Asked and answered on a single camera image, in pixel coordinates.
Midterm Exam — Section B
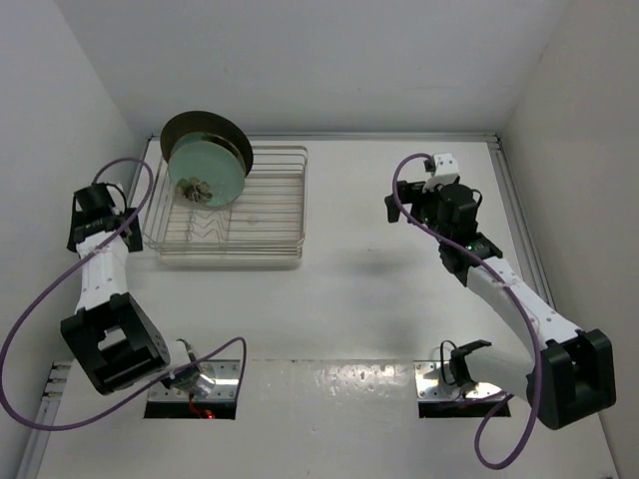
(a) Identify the green flower plate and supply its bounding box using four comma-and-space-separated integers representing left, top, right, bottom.
168, 141, 246, 209
171, 132, 250, 175

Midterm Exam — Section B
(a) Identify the brown ceramic plate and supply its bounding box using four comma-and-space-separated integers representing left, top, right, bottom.
160, 111, 254, 171

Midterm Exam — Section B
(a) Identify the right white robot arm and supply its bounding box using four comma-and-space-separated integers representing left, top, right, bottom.
384, 181, 616, 430

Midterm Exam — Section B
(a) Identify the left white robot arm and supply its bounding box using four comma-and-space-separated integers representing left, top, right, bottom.
60, 183, 196, 395

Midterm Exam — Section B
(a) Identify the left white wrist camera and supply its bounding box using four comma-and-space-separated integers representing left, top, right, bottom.
107, 183, 127, 203

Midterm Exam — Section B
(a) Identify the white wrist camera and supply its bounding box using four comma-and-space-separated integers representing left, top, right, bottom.
422, 153, 460, 192
107, 183, 127, 203

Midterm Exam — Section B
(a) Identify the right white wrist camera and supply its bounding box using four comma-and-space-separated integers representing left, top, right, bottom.
422, 153, 460, 192

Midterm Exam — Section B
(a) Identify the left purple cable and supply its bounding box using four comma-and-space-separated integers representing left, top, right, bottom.
0, 158, 249, 430

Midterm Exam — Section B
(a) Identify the purple cable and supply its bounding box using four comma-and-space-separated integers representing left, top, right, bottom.
0, 158, 249, 430
391, 153, 545, 469

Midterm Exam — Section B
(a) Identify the aluminium frame rail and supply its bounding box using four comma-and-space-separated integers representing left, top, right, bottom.
488, 133, 570, 358

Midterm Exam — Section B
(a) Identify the wire dish rack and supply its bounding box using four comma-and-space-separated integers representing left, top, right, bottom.
140, 139, 309, 269

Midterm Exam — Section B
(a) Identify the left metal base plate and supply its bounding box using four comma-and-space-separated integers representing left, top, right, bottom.
147, 360, 242, 403

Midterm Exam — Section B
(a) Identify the metal base plate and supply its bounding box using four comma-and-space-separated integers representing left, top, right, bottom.
413, 360, 504, 403
147, 360, 242, 403

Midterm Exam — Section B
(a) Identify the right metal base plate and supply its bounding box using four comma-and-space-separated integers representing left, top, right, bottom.
413, 360, 504, 403

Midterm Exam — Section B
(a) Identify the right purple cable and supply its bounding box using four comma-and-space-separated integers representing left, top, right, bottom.
391, 153, 545, 469

